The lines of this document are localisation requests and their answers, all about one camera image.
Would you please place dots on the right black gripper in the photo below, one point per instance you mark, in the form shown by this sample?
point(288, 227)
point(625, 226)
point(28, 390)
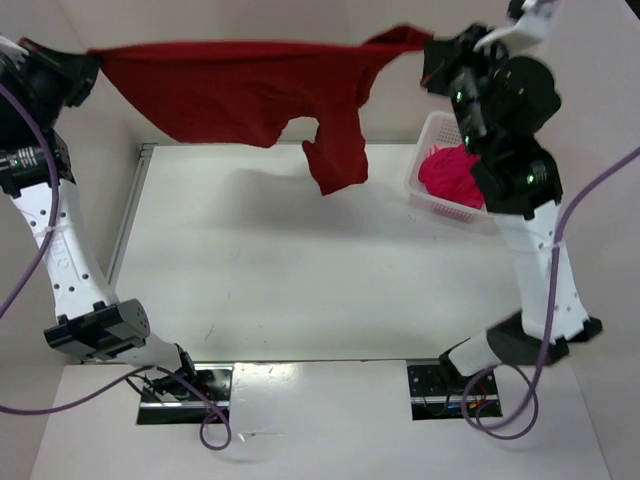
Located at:
point(440, 54)

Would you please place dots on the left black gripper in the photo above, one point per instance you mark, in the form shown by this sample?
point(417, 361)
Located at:
point(77, 71)

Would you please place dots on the dark red t shirt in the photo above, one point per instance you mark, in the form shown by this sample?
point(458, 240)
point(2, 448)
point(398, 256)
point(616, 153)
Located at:
point(246, 92)

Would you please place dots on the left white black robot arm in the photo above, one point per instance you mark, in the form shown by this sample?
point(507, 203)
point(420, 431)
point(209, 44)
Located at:
point(92, 323)

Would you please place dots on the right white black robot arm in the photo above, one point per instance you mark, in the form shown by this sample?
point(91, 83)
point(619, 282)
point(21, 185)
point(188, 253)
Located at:
point(500, 101)

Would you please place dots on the white plastic basket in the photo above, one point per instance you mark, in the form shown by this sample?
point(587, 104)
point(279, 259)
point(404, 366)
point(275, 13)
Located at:
point(440, 130)

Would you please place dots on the pink t shirt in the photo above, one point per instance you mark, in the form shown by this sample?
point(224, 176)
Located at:
point(445, 173)

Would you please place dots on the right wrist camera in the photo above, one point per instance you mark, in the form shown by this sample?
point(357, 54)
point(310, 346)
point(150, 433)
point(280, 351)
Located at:
point(527, 24)

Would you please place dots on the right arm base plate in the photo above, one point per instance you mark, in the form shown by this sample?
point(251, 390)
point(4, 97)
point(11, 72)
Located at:
point(432, 398)

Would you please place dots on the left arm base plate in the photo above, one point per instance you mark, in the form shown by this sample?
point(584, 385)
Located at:
point(165, 401)

